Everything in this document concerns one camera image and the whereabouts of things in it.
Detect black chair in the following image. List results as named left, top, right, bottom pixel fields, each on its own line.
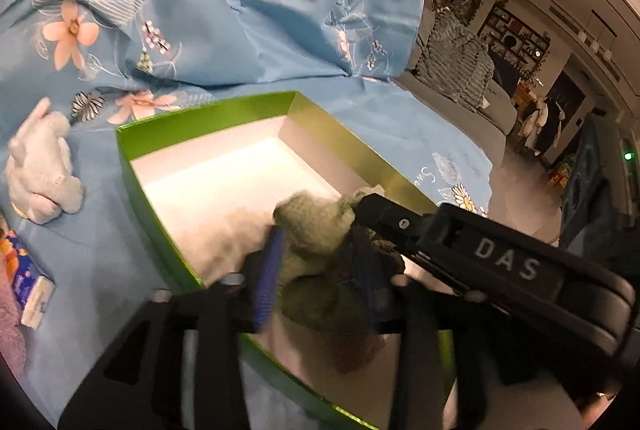
left=492, top=55, right=522, bottom=97

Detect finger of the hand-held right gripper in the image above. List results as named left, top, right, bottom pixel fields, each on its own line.
left=355, top=193, right=442, bottom=257

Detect grey striped blanket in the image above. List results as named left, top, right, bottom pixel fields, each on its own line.
left=417, top=8, right=496, bottom=111

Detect green plush toy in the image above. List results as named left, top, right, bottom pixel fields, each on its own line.
left=272, top=189, right=407, bottom=342

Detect blue floral bed sheet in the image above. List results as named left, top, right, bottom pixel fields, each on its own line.
left=0, top=0, right=493, bottom=430

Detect green cardboard box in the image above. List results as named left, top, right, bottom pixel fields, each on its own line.
left=116, top=91, right=456, bottom=430

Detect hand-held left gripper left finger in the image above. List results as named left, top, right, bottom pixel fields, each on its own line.
left=57, top=227, right=286, bottom=430

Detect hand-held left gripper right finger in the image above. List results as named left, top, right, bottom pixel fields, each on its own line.
left=350, top=227, right=586, bottom=430

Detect light blue plush toy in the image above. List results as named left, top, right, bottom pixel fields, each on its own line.
left=6, top=98, right=85, bottom=225

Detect orange and blue tissue packet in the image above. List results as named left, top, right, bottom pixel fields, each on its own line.
left=0, top=227, right=56, bottom=330

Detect pink fuzzy cloth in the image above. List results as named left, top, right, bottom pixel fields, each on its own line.
left=0, top=270, right=28, bottom=376

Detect hanging clothes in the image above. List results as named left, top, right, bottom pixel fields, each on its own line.
left=520, top=93, right=568, bottom=156

